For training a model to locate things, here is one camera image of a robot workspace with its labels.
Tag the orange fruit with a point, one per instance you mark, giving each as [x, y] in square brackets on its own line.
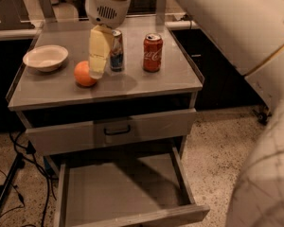
[81, 74]

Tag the white rail pipe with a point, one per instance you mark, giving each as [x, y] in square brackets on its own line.
[181, 25]

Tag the red cola can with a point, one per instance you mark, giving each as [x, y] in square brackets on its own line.
[153, 45]

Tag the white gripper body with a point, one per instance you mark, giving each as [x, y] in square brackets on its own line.
[106, 10]

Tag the black stand leg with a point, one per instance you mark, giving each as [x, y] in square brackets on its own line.
[7, 185]

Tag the white bowl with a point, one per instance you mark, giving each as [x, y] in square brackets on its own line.
[46, 58]

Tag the top grey drawer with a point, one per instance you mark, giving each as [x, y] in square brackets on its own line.
[105, 133]

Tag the open middle grey drawer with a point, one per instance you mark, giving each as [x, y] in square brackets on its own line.
[126, 187]

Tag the wheeled cart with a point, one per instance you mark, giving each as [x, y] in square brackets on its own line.
[262, 117]

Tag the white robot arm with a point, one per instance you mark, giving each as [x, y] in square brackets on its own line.
[250, 34]

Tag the grey drawer cabinet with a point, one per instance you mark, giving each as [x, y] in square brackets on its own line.
[43, 100]

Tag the blue silver drink can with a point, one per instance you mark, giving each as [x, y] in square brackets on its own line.
[116, 55]

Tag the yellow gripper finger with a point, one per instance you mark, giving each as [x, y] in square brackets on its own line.
[100, 44]

